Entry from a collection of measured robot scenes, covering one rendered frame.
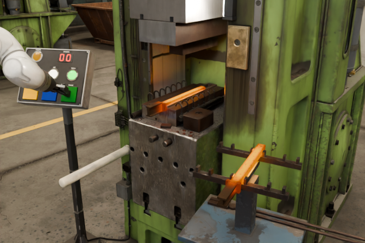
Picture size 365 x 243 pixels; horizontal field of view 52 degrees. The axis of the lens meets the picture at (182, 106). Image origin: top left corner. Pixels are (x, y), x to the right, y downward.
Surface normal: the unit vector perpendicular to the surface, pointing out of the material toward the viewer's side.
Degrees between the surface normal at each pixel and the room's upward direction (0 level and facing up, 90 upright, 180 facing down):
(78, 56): 60
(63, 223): 0
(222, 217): 0
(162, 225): 90
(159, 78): 90
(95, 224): 0
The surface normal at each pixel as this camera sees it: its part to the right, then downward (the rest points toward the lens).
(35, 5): 0.63, 0.07
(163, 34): -0.59, 0.27
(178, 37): 0.81, 0.20
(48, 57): -0.17, -0.18
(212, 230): 0.00, -0.94
